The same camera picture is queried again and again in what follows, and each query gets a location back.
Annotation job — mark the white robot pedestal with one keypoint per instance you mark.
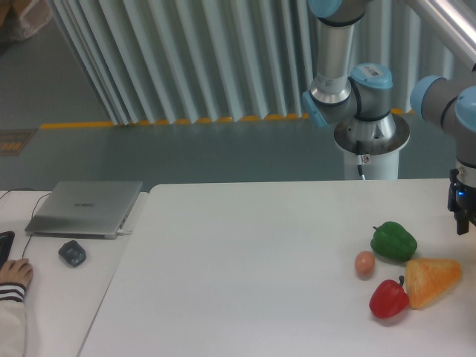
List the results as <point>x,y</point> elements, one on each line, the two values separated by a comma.
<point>371,167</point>

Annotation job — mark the person's hand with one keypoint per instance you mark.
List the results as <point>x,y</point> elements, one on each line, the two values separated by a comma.
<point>17,272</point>

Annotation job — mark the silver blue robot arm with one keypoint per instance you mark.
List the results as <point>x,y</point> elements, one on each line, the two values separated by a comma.
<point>357,100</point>

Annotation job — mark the toasted bread slice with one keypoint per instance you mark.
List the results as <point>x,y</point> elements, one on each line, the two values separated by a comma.
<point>426,279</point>

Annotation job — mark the red bell pepper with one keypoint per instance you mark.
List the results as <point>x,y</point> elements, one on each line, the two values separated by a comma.
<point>389,299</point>

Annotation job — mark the black keyboard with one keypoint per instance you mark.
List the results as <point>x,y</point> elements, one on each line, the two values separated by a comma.
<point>6,243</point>

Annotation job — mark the white corrugated partition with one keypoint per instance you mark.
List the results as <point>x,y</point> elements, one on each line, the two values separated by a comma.
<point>168,61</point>

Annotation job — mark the white striped sleeve forearm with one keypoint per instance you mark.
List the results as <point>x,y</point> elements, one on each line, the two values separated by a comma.
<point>13,319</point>

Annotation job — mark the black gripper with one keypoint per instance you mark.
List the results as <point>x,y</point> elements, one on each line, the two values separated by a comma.
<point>461,202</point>

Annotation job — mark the small dark grey device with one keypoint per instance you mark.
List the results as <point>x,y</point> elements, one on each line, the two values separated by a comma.
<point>73,253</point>

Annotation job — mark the silver closed laptop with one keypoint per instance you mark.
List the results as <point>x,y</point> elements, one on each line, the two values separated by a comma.
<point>85,209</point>

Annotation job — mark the brown egg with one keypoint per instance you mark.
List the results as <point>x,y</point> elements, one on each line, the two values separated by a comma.
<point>364,263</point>

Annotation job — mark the green bell pepper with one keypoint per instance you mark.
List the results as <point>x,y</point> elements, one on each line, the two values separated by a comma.
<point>392,241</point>

